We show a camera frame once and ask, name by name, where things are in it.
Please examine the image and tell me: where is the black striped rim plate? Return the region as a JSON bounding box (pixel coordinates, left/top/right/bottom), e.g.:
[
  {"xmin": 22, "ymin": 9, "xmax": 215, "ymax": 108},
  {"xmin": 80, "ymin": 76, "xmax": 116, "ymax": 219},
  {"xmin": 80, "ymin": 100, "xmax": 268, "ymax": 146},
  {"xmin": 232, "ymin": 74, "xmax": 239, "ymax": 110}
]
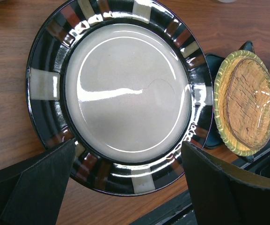
[{"xmin": 26, "ymin": 0, "xmax": 213, "ymax": 196}]

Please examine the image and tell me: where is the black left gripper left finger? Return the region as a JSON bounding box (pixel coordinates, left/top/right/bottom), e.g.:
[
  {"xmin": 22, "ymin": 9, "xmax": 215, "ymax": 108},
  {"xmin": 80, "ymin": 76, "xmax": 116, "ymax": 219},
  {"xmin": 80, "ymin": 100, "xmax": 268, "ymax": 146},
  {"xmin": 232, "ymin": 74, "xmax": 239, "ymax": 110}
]
[{"xmin": 0, "ymin": 139, "xmax": 75, "ymax": 225}]

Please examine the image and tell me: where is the yellow woven pattern plate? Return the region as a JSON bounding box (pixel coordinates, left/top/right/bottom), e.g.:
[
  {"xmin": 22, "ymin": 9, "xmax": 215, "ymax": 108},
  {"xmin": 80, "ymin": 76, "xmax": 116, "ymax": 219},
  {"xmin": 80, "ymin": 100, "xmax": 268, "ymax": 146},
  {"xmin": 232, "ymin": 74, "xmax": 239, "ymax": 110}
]
[{"xmin": 214, "ymin": 50, "xmax": 270, "ymax": 157}]

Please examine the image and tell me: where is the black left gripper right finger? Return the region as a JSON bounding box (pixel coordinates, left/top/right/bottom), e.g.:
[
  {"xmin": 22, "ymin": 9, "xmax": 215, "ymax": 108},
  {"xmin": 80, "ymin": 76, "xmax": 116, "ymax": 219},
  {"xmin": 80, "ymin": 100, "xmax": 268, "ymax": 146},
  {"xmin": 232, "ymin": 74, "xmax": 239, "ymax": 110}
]
[{"xmin": 181, "ymin": 142, "xmax": 270, "ymax": 225}]

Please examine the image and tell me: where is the dark teal star plate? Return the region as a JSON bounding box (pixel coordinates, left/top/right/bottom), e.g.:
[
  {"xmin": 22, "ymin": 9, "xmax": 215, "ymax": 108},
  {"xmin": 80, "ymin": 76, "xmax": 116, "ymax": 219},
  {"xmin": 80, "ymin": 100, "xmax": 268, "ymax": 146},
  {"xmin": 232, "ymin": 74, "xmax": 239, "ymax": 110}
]
[{"xmin": 204, "ymin": 41, "xmax": 255, "ymax": 150}]

